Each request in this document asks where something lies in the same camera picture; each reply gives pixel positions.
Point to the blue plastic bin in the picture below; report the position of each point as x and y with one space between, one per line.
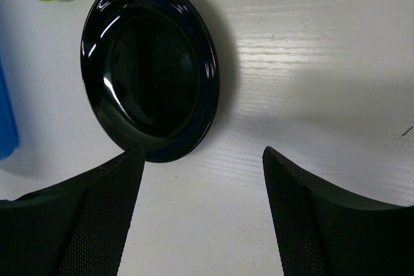
9 135

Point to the black plastic plate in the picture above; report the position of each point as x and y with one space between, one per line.
151 75

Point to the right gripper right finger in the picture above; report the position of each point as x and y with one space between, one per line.
323 229

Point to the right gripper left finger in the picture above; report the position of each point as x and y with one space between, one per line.
76 227

